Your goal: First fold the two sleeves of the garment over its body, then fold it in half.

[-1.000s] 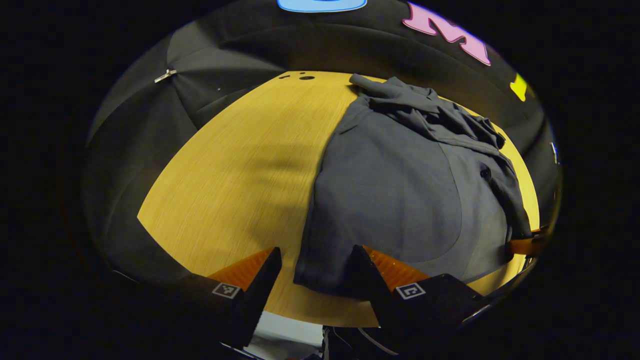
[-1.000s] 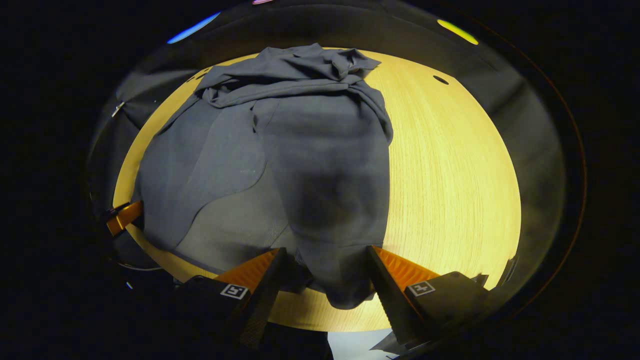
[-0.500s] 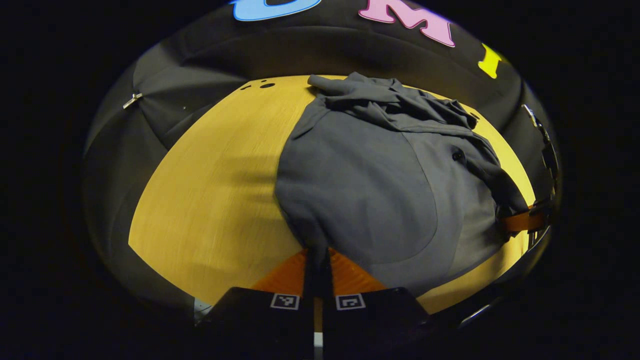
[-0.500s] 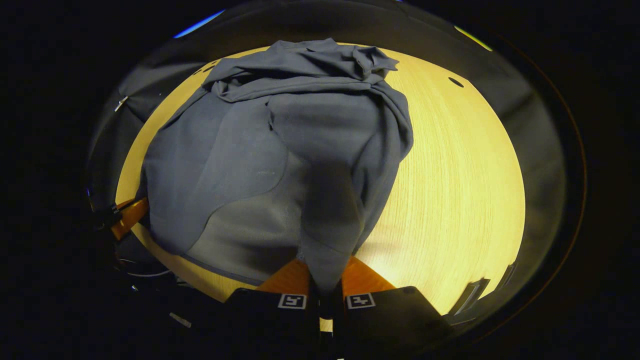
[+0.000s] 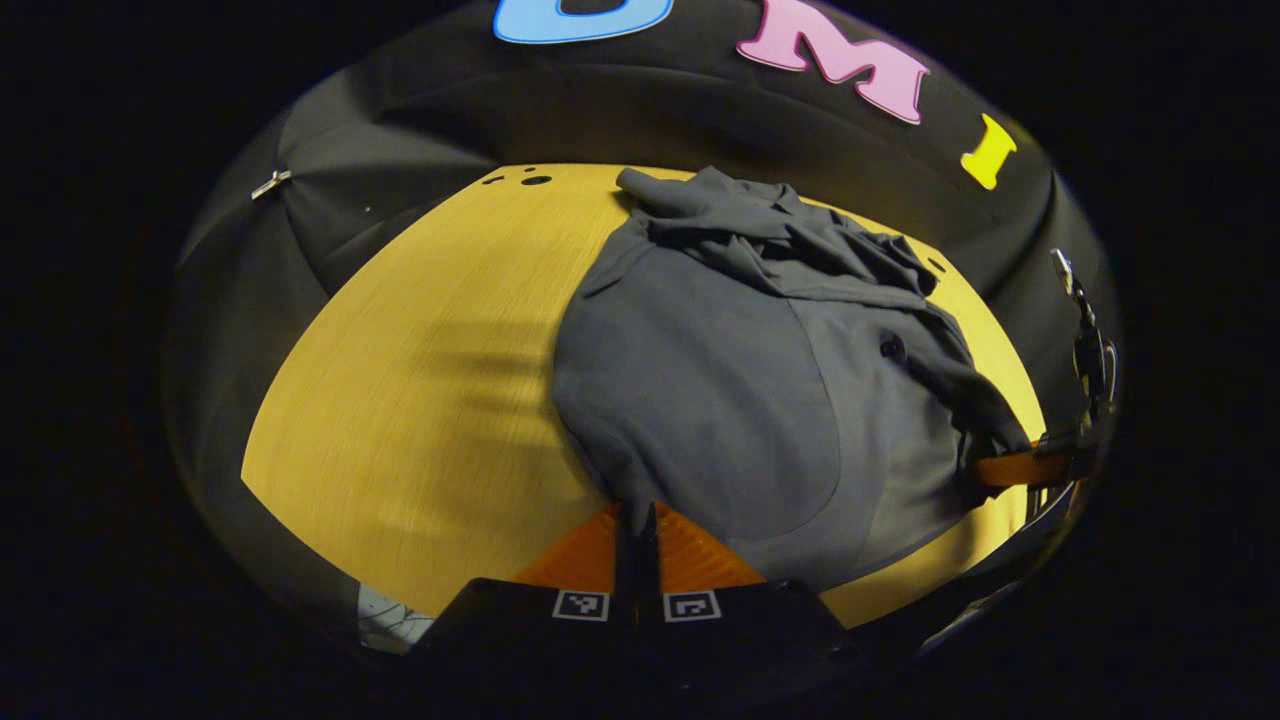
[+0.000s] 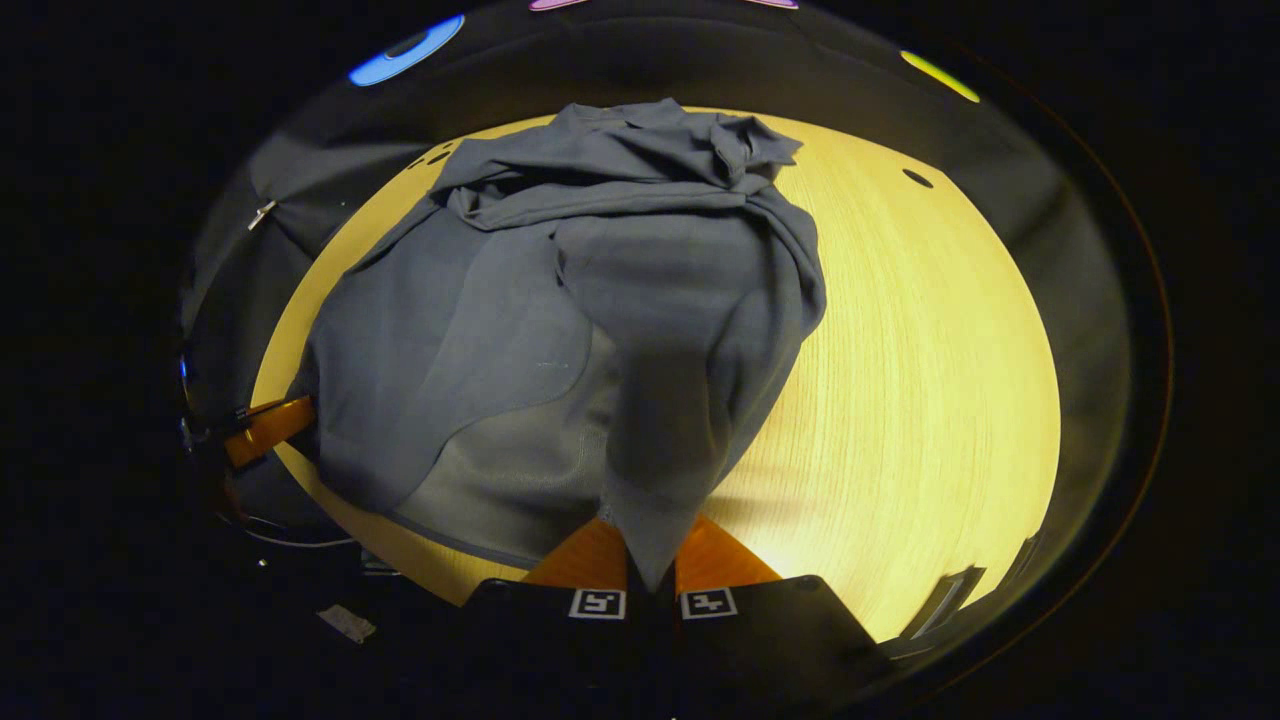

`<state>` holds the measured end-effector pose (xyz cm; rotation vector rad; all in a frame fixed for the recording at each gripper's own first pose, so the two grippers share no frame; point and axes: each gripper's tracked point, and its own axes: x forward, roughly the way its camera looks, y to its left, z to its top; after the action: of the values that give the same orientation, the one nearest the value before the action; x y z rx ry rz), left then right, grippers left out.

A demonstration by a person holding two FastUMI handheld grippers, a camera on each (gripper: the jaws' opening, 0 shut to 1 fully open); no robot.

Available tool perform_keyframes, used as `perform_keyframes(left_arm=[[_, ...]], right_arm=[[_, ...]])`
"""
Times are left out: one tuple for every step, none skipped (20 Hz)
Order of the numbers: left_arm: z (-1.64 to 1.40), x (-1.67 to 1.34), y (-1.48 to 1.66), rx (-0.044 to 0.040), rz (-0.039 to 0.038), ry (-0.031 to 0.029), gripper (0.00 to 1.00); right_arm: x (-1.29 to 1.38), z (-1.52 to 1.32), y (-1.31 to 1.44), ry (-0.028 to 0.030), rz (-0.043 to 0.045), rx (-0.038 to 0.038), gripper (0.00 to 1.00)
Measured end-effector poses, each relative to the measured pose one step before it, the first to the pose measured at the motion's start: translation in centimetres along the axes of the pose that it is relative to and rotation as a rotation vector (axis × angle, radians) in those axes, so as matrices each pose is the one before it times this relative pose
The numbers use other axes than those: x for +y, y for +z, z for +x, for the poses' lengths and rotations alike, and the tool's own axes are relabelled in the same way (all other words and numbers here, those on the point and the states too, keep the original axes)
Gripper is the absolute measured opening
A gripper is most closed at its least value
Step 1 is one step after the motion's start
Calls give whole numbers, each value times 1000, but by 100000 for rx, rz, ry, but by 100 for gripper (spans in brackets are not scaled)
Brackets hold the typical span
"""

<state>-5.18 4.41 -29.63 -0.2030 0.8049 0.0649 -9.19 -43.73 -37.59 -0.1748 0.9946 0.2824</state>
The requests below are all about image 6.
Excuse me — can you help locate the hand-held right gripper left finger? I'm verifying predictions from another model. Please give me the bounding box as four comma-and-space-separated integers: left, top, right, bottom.
440, 518, 656, 711

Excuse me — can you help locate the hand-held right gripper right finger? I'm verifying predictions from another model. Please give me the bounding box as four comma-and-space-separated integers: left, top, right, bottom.
660, 515, 896, 713

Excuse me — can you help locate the grey long-sleeved shirt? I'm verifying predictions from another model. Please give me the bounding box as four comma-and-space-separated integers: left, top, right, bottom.
288, 97, 829, 593

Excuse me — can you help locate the white paper scrap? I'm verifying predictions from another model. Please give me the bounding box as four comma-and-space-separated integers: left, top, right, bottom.
318, 603, 378, 644

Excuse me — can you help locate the black backdrop cloth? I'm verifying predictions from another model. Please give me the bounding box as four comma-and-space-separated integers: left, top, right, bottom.
178, 0, 1136, 641

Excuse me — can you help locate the black table edge bracket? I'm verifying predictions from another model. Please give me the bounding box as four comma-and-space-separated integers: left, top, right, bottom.
900, 565, 986, 641

